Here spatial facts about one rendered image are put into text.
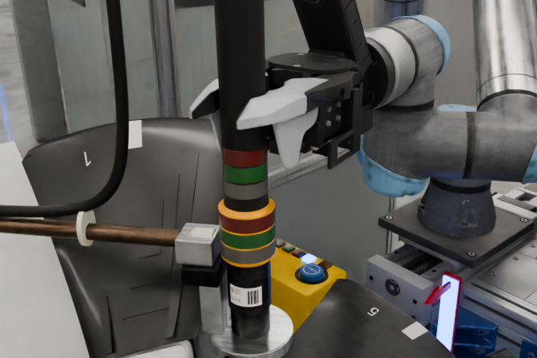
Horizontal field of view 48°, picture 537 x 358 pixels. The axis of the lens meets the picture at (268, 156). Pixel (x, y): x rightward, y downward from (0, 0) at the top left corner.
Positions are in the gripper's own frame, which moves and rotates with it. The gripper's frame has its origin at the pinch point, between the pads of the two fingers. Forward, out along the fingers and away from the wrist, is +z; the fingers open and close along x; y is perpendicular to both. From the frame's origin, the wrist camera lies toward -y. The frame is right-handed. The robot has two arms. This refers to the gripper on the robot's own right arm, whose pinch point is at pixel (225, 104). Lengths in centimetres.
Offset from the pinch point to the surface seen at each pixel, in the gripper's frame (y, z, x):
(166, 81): 19, -55, 61
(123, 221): 14.7, -2.4, 15.2
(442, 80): 114, -436, 135
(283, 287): 44, -37, 21
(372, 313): 31.9, -24.2, -0.9
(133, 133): 8.3, -8.1, 19.1
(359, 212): 76, -123, 50
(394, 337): 32.4, -22.2, -4.6
